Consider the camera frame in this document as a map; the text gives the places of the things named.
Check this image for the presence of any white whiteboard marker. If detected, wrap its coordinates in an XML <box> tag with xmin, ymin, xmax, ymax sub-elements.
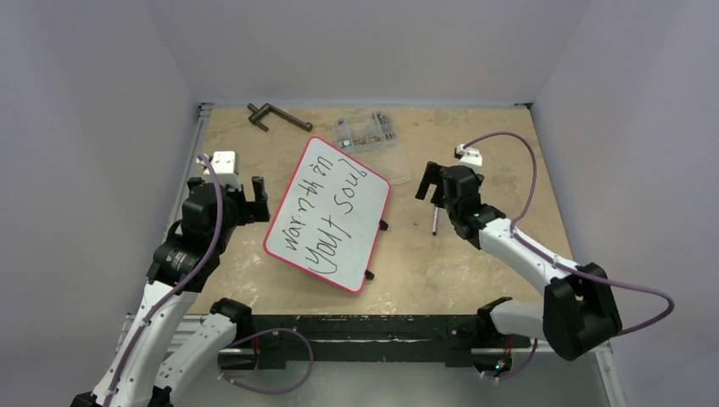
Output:
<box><xmin>432</xmin><ymin>206</ymin><xmax>440</xmax><ymax>236</ymax></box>

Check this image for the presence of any red framed whiteboard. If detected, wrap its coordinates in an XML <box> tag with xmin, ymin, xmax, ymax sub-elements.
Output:
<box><xmin>264</xmin><ymin>137</ymin><xmax>391</xmax><ymax>293</ymax></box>

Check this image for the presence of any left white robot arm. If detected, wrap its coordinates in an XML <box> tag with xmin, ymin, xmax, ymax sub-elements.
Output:
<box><xmin>72</xmin><ymin>176</ymin><xmax>270</xmax><ymax>406</ymax></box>

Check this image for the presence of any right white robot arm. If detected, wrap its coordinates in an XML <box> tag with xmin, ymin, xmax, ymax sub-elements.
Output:
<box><xmin>415</xmin><ymin>161</ymin><xmax>623</xmax><ymax>360</ymax></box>

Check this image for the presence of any clear plastic parts box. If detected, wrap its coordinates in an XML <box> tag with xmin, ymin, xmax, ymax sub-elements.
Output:
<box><xmin>332</xmin><ymin>110</ymin><xmax>414</xmax><ymax>185</ymax></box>

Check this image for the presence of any black metal clamp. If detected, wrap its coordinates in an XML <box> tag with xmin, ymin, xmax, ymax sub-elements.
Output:
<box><xmin>247</xmin><ymin>103</ymin><xmax>314</xmax><ymax>132</ymax></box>

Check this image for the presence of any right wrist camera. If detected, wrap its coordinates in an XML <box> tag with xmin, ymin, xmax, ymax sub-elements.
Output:
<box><xmin>454</xmin><ymin>144</ymin><xmax>483</xmax><ymax>171</ymax></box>

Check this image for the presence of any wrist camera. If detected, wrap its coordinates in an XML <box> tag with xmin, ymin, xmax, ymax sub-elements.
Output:
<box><xmin>454</xmin><ymin>144</ymin><xmax>483</xmax><ymax>171</ymax></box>
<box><xmin>195</xmin><ymin>151</ymin><xmax>242</xmax><ymax>191</ymax></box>

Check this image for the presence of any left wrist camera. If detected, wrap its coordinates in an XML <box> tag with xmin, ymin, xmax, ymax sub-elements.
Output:
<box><xmin>195</xmin><ymin>151</ymin><xmax>242</xmax><ymax>191</ymax></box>

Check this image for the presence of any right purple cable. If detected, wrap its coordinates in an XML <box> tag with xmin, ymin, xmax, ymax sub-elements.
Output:
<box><xmin>460</xmin><ymin>131</ymin><xmax>675</xmax><ymax>338</ymax></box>

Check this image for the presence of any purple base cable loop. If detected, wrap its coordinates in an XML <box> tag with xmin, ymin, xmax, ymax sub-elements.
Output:
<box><xmin>217</xmin><ymin>327</ymin><xmax>314</xmax><ymax>395</ymax></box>

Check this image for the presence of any aluminium frame rail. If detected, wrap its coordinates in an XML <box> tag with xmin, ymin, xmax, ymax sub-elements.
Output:
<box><xmin>114</xmin><ymin>103</ymin><xmax>215</xmax><ymax>355</ymax></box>

